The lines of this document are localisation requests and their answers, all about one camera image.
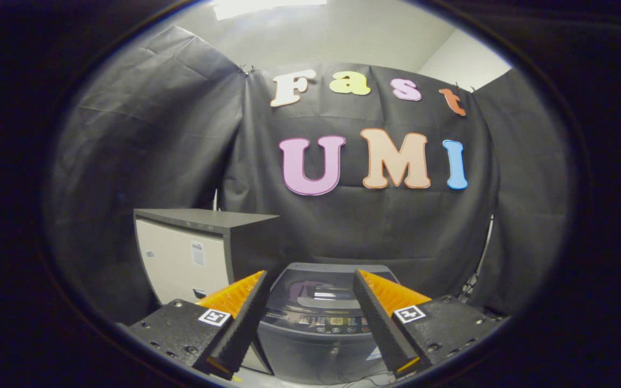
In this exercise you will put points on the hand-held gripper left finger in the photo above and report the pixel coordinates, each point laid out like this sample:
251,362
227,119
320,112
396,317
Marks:
246,323

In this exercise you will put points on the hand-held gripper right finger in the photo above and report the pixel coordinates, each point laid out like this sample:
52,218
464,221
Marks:
380,323

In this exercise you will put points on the grey washing machine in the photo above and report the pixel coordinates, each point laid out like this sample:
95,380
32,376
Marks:
310,350

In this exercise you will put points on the white cabinet with dark top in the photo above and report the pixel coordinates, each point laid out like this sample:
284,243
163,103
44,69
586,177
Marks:
181,258

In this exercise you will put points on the black backdrop cloth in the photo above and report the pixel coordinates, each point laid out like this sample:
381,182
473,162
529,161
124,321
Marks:
170,151

